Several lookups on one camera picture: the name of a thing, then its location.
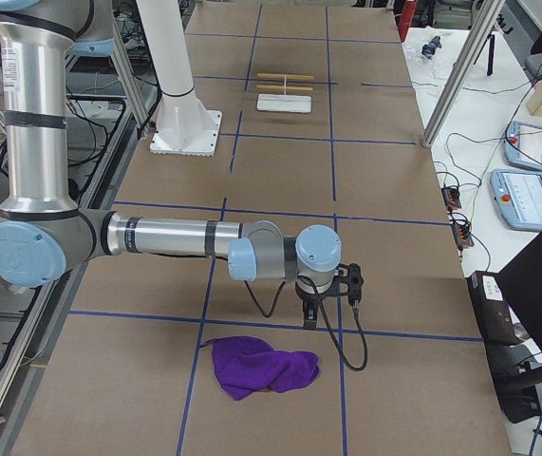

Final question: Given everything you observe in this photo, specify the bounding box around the black camera cable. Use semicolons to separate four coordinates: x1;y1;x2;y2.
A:
246;279;369;372

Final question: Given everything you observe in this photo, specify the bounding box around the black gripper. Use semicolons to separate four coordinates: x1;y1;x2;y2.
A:
295;282;325;330

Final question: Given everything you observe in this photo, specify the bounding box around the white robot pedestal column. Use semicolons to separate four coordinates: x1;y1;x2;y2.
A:
135;0;223;157

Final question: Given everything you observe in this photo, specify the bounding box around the blue teach pendant near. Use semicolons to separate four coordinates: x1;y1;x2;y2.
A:
489;169;542;232

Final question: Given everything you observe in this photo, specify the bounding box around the purple towel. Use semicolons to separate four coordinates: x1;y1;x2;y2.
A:
203;336;321;401

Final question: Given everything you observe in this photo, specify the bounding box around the white pedestal base plate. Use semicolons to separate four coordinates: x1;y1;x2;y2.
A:
150;107;222;157

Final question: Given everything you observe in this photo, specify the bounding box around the wooden rack rod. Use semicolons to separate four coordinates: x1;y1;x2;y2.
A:
255;85;314;94
256;72;315;82

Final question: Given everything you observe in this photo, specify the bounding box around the wooden rack rod inner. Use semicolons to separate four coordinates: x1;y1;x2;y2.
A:
255;85;314;94

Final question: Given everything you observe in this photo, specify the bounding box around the blue teach pendant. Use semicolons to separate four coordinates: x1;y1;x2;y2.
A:
504;121;542;172
489;169;542;232

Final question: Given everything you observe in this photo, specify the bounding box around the wooden rack rod outer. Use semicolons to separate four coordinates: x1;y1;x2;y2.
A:
256;72;315;82

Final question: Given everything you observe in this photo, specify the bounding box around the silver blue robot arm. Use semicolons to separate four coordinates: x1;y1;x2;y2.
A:
0;1;346;329

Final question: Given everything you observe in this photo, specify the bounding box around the blue teach pendant far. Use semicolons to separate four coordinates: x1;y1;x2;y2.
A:
504;121;542;172

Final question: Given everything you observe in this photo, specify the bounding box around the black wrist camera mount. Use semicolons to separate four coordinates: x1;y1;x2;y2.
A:
325;263;364;309

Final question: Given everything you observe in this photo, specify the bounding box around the black computer box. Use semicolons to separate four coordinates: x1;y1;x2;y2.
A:
467;271;530;346

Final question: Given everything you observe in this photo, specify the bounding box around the dark blue folded umbrella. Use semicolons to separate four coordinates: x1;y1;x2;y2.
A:
421;35;442;60

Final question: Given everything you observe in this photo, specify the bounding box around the aluminium frame post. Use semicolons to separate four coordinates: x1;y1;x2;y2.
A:
421;0;505;148

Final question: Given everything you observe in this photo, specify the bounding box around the white towel rack base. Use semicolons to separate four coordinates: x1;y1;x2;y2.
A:
256;93;312;114

